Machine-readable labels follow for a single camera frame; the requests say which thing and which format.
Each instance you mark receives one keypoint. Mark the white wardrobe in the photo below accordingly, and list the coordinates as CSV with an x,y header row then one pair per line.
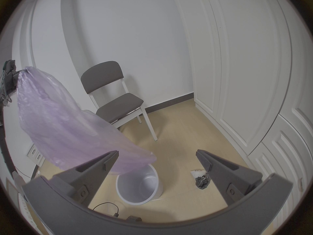
x,y
244,70

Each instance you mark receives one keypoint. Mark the white trash bin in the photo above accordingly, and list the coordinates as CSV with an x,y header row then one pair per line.
x,y
137,186

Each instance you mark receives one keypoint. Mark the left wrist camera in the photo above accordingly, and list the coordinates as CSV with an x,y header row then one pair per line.
x,y
9,66

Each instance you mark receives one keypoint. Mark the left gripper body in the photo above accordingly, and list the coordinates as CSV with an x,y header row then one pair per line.
x,y
11,82

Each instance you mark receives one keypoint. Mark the white chest of drawers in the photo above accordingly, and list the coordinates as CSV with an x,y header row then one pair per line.
x,y
34,153

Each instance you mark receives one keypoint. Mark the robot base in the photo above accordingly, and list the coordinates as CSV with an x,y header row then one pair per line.
x,y
24,204

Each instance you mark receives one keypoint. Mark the purple plastic bag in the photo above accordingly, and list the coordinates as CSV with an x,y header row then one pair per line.
x,y
61,121

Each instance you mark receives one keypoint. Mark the white chair with grey cushions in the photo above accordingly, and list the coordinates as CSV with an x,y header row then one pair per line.
x,y
102,76

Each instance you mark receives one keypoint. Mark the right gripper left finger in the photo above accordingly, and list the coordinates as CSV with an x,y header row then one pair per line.
x,y
85,180

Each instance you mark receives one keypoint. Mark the black plastic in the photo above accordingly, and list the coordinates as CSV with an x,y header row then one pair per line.
x,y
202,182

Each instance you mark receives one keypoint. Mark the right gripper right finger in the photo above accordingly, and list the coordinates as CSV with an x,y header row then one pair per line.
x,y
227,180

